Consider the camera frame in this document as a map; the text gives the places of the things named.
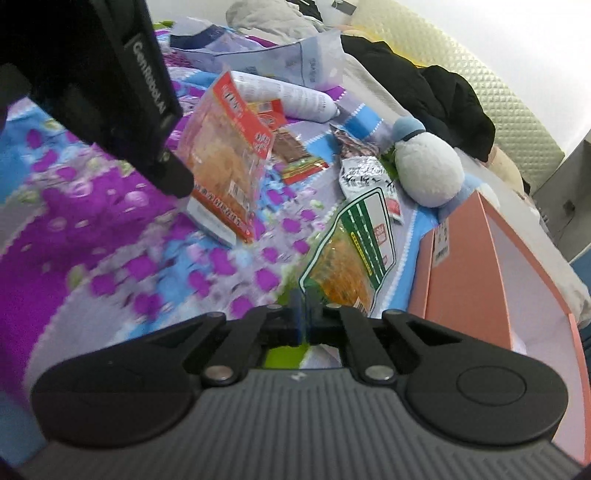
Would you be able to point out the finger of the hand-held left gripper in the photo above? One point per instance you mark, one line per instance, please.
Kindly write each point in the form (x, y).
(178, 177)

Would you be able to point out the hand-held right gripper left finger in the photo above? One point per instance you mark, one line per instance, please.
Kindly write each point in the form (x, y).
(281, 323)

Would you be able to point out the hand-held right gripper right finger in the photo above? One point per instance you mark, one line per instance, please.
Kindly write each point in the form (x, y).
(318, 325)

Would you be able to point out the orange snack packet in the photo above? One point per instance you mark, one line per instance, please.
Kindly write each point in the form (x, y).
(221, 161)

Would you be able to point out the green and white snack packet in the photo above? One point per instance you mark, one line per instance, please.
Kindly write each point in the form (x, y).
(360, 240)

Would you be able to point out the pink cardboard box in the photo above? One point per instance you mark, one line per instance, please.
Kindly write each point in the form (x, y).
(461, 277)

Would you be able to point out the purple floral bed sheet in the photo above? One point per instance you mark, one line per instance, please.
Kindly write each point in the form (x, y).
(92, 221)

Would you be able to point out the brown snack packet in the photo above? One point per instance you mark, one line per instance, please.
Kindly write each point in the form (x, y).
(291, 147)

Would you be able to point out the red and green snack packet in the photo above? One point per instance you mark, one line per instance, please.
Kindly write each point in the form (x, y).
(302, 170)

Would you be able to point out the white plastic bottle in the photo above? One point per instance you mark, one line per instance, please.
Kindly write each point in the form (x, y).
(295, 97)

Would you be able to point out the black and white snack packet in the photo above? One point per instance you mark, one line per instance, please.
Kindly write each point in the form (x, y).
(364, 177)

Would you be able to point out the translucent plastic bag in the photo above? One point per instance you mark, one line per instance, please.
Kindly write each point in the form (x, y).
(300, 60)

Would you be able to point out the grey blanket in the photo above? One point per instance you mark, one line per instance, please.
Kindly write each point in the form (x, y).
(263, 14)

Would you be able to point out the dark printed snack packet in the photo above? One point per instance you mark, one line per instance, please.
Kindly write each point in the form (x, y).
(355, 143)

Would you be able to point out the white and blue plush toy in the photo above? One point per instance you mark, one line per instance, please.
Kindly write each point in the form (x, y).
(429, 166)

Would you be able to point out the black garment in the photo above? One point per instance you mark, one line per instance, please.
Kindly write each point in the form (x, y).
(438, 92)

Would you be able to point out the grey cabinet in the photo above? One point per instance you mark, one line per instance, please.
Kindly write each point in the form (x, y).
(568, 203)

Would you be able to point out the cream quilted headboard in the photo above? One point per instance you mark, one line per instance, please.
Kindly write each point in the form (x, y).
(498, 83)

